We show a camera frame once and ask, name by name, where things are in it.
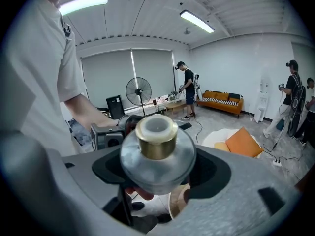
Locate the grey roller blind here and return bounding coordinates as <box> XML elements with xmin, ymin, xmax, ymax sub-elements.
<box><xmin>81</xmin><ymin>50</ymin><xmax>135</xmax><ymax>109</ymax></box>
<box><xmin>131</xmin><ymin>49</ymin><xmax>176</xmax><ymax>103</ymax></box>

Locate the black box case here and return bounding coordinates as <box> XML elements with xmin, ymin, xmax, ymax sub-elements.
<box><xmin>106</xmin><ymin>95</ymin><xmax>126</xmax><ymax>120</ymax></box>

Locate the orange sofa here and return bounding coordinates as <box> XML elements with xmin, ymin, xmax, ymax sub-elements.
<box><xmin>196</xmin><ymin>90</ymin><xmax>245</xmax><ymax>119</ymax></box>

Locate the white water dispenser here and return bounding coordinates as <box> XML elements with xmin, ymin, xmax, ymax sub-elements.
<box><xmin>253</xmin><ymin>74</ymin><xmax>270</xmax><ymax>123</ymax></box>

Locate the low wooden table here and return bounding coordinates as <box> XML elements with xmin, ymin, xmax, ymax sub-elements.
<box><xmin>164</xmin><ymin>102</ymin><xmax>188</xmax><ymax>116</ymax></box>

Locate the long ceiling light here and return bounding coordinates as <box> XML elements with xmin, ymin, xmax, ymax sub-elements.
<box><xmin>57</xmin><ymin>0</ymin><xmax>109</xmax><ymax>17</ymax></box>
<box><xmin>179</xmin><ymin>9</ymin><xmax>216</xmax><ymax>34</ymax></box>

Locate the black strap clip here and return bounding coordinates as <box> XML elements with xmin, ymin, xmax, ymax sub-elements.
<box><xmin>60</xmin><ymin>13</ymin><xmax>72</xmax><ymax>41</ymax></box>

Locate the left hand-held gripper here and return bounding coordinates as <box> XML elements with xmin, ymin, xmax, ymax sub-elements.
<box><xmin>90</xmin><ymin>114</ymin><xmax>193</xmax><ymax>152</ymax></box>

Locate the glass container with gold lid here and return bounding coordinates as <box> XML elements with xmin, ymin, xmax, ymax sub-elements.
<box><xmin>120</xmin><ymin>115</ymin><xmax>197</xmax><ymax>195</ymax></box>

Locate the person's black shoe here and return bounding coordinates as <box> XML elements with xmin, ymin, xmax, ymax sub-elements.
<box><xmin>155</xmin><ymin>212</ymin><xmax>173</xmax><ymax>224</ymax></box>
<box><xmin>131</xmin><ymin>201</ymin><xmax>146</xmax><ymax>211</ymax></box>

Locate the round wooden stool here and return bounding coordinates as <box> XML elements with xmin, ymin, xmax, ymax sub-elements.
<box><xmin>168</xmin><ymin>187</ymin><xmax>191</xmax><ymax>220</ymax></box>

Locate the person's left forearm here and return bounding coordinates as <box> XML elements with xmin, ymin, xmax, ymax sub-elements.
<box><xmin>63</xmin><ymin>92</ymin><xmax>119</xmax><ymax>133</ymax></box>

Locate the person's white shirt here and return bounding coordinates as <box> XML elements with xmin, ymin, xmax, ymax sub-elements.
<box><xmin>0</xmin><ymin>0</ymin><xmax>88</xmax><ymax>158</ymax></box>

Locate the striped sofa blanket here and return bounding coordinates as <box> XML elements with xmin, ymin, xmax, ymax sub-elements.
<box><xmin>208</xmin><ymin>97</ymin><xmax>240</xmax><ymax>107</ymax></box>

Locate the white humanoid robot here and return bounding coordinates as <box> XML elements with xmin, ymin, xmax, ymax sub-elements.
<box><xmin>193</xmin><ymin>73</ymin><xmax>205</xmax><ymax>103</ymax></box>

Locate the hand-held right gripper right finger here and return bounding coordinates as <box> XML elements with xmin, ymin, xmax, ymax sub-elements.
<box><xmin>152</xmin><ymin>144</ymin><xmax>304</xmax><ymax>236</ymax></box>

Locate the white lounge chair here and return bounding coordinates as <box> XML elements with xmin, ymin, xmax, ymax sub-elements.
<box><xmin>203</xmin><ymin>128</ymin><xmax>247</xmax><ymax>153</ymax></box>

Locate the black floor cable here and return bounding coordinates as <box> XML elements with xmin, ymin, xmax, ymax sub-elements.
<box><xmin>189</xmin><ymin>112</ymin><xmax>204</xmax><ymax>146</ymax></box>

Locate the orange cushion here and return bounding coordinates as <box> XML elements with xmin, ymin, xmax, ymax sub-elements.
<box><xmin>225</xmin><ymin>126</ymin><xmax>264</xmax><ymax>159</ymax></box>

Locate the black standing fan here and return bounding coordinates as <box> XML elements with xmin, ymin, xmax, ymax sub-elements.
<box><xmin>125</xmin><ymin>77</ymin><xmax>153</xmax><ymax>118</ymax></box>

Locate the person's right hand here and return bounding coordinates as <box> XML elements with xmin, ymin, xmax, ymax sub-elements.
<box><xmin>125</xmin><ymin>186</ymin><xmax>155</xmax><ymax>202</ymax></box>

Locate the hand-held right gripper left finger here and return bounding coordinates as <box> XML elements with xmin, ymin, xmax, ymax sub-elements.
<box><xmin>0</xmin><ymin>131</ymin><xmax>135</xmax><ymax>236</ymax></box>

